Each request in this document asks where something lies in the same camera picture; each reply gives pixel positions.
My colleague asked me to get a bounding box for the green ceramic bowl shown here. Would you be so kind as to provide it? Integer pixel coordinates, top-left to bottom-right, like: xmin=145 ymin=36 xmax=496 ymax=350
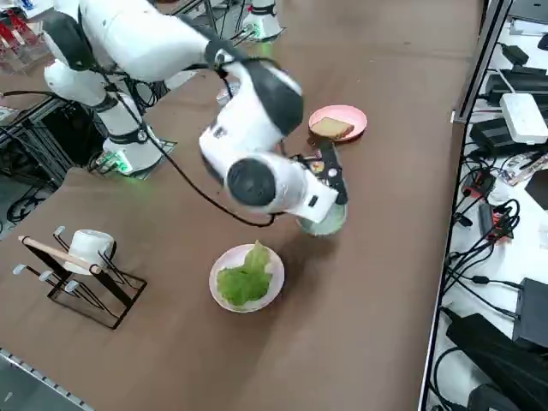
xmin=297 ymin=201 xmax=348 ymax=238

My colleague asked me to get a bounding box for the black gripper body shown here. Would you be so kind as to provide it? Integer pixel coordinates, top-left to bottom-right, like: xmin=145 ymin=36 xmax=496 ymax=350
xmin=318 ymin=140 xmax=343 ymax=181

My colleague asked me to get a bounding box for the aluminium table edge rail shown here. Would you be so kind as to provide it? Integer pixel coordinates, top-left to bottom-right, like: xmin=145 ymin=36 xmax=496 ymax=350
xmin=417 ymin=123 xmax=468 ymax=411
xmin=0 ymin=347 xmax=93 ymax=411

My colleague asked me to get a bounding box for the black wire cup rack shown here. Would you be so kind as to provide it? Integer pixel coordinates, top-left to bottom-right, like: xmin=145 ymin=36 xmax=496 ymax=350
xmin=12 ymin=225 xmax=148 ymax=331

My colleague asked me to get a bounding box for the pale pink plate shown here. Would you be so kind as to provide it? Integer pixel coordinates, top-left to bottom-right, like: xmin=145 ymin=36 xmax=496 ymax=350
xmin=208 ymin=243 xmax=286 ymax=313

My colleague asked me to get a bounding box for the white power strip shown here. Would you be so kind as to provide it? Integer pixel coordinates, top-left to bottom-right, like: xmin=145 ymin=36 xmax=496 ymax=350
xmin=499 ymin=92 xmax=548 ymax=145

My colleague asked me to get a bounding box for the brown bread slice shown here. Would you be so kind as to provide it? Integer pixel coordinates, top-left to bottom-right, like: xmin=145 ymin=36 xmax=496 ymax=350
xmin=309 ymin=117 xmax=355 ymax=140

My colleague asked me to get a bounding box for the black metal frame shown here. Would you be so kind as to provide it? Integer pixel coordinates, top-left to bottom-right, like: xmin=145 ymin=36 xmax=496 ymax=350
xmin=0 ymin=92 xmax=108 ymax=194

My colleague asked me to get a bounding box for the small black adapter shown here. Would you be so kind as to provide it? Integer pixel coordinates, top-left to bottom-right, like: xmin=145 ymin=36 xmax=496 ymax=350
xmin=477 ymin=202 xmax=497 ymax=235

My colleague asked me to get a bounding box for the black power brick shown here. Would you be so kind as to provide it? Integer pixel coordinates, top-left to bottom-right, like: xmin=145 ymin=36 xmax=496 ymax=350
xmin=469 ymin=117 xmax=513 ymax=158

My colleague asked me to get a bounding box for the black bag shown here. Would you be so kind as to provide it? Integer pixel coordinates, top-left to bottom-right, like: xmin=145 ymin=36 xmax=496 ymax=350
xmin=444 ymin=313 xmax=548 ymax=411

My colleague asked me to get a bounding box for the white cup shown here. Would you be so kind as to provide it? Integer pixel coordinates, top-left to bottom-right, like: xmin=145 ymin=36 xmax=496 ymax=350
xmin=63 ymin=229 xmax=117 ymax=276

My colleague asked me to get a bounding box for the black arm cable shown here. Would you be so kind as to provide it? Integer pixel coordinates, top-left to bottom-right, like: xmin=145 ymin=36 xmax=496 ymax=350
xmin=96 ymin=59 xmax=286 ymax=228

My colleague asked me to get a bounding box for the black box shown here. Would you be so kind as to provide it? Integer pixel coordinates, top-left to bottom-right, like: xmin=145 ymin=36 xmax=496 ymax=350
xmin=513 ymin=277 xmax=548 ymax=348

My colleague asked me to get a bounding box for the aluminium frame post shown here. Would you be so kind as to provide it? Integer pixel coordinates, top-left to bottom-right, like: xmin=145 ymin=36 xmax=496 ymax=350
xmin=452 ymin=0 xmax=511 ymax=125

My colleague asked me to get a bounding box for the green lettuce leaf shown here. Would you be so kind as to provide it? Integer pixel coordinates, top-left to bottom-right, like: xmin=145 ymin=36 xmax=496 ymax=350
xmin=216 ymin=239 xmax=274 ymax=310

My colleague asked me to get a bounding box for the clear acrylic rack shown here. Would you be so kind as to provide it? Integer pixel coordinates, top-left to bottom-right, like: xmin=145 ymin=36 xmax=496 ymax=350
xmin=0 ymin=8 xmax=55 ymax=76

